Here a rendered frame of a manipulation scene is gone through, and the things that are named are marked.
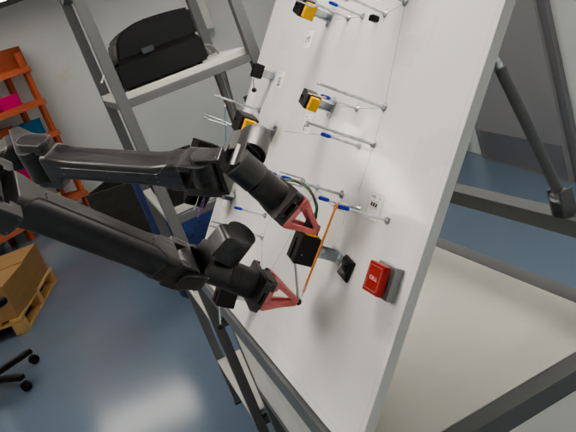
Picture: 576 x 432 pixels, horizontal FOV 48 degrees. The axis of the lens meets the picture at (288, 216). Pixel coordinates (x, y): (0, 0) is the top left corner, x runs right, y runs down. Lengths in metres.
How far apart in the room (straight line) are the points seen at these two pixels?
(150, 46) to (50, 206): 1.27
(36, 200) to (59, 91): 8.24
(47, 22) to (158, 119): 1.83
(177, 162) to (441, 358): 0.66
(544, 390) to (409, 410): 0.24
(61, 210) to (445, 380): 0.78
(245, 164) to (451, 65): 0.37
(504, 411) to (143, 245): 0.67
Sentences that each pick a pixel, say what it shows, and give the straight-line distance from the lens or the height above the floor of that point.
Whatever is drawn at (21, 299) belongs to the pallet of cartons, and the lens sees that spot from 5.30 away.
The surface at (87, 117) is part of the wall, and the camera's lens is 9.16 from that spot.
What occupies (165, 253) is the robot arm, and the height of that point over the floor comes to 1.25.
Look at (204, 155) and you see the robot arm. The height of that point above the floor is 1.36.
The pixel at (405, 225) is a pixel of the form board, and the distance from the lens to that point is 1.06.
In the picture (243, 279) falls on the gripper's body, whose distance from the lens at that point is 1.18.
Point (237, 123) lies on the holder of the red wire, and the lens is 1.71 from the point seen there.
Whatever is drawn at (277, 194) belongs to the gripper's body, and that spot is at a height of 1.25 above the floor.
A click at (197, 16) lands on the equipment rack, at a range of 2.68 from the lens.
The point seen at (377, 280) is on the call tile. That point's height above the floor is 1.11.
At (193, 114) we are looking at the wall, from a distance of 9.18.
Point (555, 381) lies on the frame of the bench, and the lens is 1.26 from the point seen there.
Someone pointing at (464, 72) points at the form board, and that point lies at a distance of 1.07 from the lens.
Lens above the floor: 1.55
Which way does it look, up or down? 17 degrees down
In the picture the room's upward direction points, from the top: 20 degrees counter-clockwise
